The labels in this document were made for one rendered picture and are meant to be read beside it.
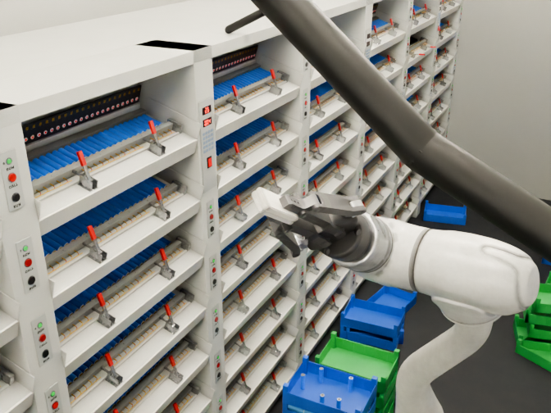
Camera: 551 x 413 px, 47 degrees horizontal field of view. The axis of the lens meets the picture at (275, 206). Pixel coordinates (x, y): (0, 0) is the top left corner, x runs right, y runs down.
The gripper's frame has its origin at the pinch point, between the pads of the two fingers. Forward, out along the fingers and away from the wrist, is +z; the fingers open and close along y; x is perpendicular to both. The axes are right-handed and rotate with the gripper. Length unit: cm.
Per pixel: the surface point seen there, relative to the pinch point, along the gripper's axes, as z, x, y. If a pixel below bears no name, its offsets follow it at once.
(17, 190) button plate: -11, -44, -55
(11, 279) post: -17, -31, -68
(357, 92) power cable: 33.7, 16.3, 21.9
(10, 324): -20, -25, -75
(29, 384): -31, -17, -86
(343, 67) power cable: 34.4, 15.0, 22.1
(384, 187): -289, -130, -54
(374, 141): -246, -137, -36
